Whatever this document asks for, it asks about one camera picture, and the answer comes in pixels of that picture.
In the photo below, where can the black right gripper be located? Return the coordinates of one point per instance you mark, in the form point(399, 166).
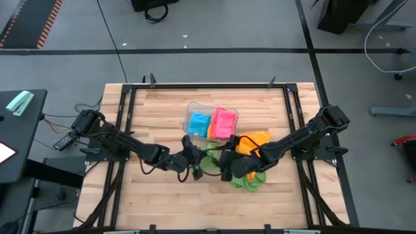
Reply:
point(240, 164)

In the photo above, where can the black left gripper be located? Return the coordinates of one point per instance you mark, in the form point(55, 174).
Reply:
point(185, 161)

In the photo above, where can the green microfiber towel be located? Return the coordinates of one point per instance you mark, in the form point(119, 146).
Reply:
point(256, 183)
point(211, 162)

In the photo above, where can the blue microfiber towel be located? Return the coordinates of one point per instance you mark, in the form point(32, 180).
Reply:
point(199, 125)

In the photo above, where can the orange microfiber towel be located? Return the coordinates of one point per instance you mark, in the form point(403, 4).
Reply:
point(210, 131)
point(256, 138)

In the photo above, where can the clear plastic bin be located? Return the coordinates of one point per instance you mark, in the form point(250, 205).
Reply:
point(190, 107)

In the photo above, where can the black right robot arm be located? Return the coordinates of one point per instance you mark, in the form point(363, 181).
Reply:
point(302, 136)

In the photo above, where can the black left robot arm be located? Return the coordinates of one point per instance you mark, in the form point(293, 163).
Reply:
point(123, 143)

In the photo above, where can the black power adapter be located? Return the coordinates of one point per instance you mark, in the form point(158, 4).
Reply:
point(63, 143)

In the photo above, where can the black desk base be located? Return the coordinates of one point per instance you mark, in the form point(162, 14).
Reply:
point(52, 172)

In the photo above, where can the grey desk foot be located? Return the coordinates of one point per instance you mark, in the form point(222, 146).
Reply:
point(393, 111)

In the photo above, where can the black equipment box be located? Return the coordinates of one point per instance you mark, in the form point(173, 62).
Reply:
point(139, 4)

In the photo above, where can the red chair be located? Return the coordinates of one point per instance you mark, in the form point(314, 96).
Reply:
point(404, 139)

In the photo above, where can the black side desk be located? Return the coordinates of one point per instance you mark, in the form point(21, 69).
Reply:
point(19, 136)

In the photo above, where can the mint green stapler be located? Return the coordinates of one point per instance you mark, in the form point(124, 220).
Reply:
point(19, 102)

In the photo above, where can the black cabinet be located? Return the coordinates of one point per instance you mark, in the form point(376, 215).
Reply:
point(341, 14)

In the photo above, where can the black caster wheel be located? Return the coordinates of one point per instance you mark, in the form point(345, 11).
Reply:
point(398, 77)

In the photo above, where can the grey desk leg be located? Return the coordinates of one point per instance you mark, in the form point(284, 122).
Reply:
point(383, 24)

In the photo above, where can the black mat orange striped edge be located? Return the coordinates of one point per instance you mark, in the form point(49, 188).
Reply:
point(29, 22)

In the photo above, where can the black table edge bracket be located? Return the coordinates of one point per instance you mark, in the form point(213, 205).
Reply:
point(152, 228)
point(267, 228)

